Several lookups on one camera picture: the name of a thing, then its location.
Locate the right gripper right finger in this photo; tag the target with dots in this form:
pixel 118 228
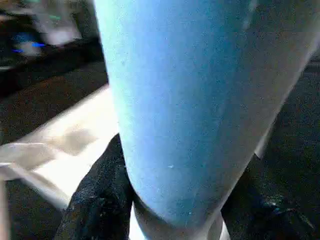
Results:
pixel 255 215

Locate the white plastic table top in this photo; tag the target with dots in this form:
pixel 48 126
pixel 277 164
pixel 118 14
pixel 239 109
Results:
pixel 62 140

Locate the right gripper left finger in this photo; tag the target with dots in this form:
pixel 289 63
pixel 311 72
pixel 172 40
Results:
pixel 100 200

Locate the white plastic table leg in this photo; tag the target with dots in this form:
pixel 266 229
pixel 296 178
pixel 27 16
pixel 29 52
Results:
pixel 180 100

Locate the black work mat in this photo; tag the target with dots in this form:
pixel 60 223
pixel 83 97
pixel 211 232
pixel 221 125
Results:
pixel 37 100

